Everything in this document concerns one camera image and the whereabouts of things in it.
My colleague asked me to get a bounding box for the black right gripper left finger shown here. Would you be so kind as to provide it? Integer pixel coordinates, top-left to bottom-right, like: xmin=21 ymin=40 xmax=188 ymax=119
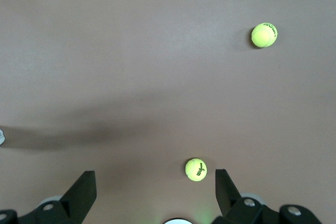
xmin=0 ymin=170 xmax=97 ymax=224

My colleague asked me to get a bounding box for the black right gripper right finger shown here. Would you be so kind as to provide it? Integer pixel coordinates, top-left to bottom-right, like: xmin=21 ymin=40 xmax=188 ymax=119
xmin=212 ymin=168 xmax=323 ymax=224

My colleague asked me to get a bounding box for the brown table cover cloth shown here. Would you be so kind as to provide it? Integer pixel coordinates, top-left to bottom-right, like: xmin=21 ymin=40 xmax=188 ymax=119
xmin=0 ymin=0 xmax=336 ymax=224

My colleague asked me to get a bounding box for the yellow tennis ball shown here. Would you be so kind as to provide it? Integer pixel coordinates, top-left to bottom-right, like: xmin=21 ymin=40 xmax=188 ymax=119
xmin=184 ymin=157 xmax=208 ymax=182
xmin=250 ymin=22 xmax=278 ymax=48

